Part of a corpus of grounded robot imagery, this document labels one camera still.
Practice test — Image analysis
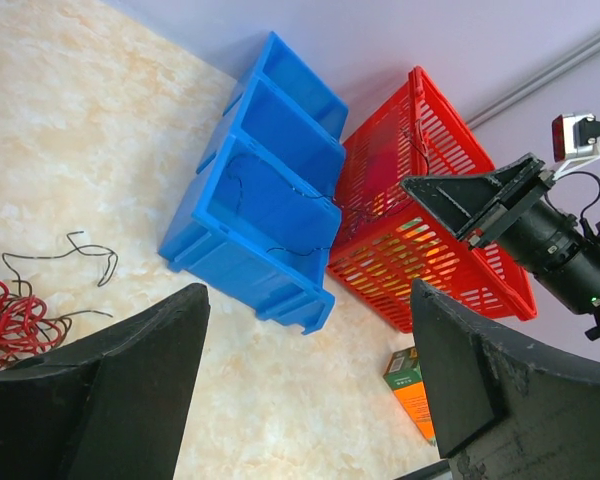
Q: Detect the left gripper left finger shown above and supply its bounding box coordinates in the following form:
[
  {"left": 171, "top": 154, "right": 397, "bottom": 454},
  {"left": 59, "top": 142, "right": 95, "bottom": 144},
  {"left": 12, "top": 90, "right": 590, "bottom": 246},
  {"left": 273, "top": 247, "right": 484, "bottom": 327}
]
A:
[{"left": 0, "top": 283, "right": 210, "bottom": 479}]

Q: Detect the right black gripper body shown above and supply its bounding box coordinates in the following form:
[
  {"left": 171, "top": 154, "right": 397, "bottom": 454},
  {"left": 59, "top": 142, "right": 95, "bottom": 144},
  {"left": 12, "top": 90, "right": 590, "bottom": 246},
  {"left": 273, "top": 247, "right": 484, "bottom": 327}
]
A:
[{"left": 453, "top": 154, "right": 550, "bottom": 248}]

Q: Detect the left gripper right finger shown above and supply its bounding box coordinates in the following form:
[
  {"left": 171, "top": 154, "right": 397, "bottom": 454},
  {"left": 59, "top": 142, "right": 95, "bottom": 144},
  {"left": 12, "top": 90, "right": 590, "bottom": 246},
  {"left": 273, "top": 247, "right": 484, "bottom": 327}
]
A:
[{"left": 411, "top": 280, "right": 600, "bottom": 479}]

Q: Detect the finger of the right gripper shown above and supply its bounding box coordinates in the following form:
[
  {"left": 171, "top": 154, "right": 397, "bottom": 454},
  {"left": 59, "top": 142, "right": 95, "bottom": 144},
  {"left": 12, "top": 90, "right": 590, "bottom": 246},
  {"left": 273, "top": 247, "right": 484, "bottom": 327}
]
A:
[{"left": 400, "top": 157, "right": 534, "bottom": 241}]

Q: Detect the red wire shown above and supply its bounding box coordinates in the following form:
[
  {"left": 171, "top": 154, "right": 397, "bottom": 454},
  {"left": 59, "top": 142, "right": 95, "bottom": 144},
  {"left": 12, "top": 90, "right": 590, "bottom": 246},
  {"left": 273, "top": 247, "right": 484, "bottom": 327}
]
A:
[{"left": 0, "top": 262, "right": 74, "bottom": 371}]

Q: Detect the black thin wire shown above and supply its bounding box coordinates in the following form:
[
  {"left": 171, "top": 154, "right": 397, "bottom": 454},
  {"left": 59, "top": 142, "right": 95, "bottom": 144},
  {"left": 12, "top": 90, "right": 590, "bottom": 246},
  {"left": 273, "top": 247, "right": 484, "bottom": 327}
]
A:
[{"left": 0, "top": 124, "right": 431, "bottom": 321}]

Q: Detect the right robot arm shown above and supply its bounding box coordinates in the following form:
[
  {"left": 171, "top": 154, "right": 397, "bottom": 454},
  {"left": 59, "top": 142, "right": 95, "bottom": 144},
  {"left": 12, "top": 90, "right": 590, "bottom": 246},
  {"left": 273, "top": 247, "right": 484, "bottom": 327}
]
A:
[{"left": 400, "top": 154, "right": 600, "bottom": 341}]

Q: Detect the red plastic basket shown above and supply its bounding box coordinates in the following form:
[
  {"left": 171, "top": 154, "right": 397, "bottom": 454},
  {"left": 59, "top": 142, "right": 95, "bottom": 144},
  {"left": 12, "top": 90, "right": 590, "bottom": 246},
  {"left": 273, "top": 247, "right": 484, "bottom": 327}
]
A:
[{"left": 325, "top": 64, "right": 539, "bottom": 334}]

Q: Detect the orange yellow sponge pack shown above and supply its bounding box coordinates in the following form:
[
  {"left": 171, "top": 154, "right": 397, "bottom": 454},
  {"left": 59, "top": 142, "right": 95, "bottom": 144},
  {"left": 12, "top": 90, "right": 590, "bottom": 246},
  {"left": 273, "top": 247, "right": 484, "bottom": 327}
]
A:
[{"left": 383, "top": 347, "right": 436, "bottom": 446}]

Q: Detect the blue three-compartment bin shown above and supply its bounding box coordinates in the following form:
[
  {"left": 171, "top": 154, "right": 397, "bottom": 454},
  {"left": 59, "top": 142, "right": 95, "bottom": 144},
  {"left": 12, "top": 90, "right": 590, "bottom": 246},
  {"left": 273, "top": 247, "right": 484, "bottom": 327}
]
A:
[{"left": 159, "top": 33, "right": 348, "bottom": 334}]

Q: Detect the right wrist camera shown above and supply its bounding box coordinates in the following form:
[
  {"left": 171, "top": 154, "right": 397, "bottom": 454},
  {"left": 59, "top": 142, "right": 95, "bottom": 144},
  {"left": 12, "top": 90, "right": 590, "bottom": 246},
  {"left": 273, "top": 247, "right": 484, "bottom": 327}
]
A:
[{"left": 551, "top": 113, "right": 600, "bottom": 180}]

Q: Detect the right aluminium corner post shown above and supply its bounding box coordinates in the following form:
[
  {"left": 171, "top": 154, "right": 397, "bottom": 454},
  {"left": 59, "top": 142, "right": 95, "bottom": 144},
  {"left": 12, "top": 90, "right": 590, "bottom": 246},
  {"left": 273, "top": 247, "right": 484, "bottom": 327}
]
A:
[{"left": 465, "top": 31, "right": 600, "bottom": 130}]

